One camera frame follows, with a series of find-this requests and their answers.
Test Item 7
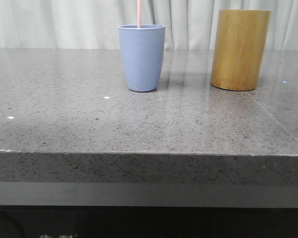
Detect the grey-white curtain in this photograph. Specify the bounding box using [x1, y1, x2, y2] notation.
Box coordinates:
[0, 0, 298, 50]

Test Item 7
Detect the pink chopstick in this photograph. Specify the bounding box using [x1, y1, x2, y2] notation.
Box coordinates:
[137, 0, 142, 28]

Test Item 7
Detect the blue plastic cup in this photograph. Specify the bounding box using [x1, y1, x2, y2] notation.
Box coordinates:
[118, 24, 165, 92]

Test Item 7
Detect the bamboo cylinder holder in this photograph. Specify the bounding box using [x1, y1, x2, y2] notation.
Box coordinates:
[211, 9, 271, 91]

